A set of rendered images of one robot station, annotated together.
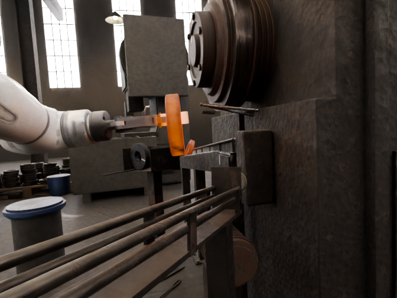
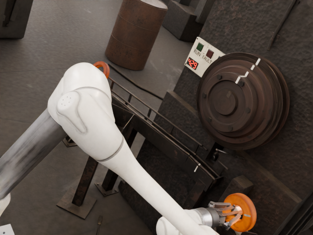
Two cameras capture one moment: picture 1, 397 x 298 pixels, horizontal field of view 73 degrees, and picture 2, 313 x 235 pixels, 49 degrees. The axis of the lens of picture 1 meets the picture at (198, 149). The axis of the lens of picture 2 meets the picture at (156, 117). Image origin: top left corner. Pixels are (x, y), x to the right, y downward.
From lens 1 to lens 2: 1.44 m
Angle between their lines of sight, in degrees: 45
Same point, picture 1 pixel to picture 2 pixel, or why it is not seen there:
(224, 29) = (263, 119)
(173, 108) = (254, 218)
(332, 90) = (302, 196)
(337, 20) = not seen: outside the picture
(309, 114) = (289, 204)
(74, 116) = (208, 222)
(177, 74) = not seen: outside the picture
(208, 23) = (255, 108)
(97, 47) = not seen: outside the picture
